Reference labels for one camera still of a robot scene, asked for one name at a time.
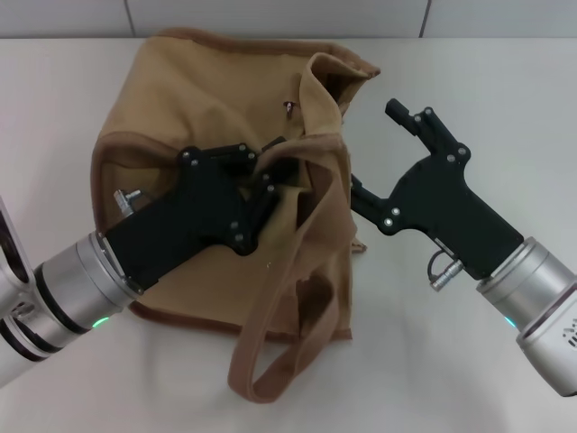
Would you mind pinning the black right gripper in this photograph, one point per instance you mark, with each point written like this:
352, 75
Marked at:
442, 203

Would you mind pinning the left gripper silver connector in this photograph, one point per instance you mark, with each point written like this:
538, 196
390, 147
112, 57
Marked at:
126, 200

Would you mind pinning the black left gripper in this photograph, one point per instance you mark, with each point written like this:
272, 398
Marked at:
189, 216

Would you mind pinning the khaki fabric food bag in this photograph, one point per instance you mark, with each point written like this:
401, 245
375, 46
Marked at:
203, 90

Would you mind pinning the metal zipper pull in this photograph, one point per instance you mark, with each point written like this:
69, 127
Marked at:
288, 107

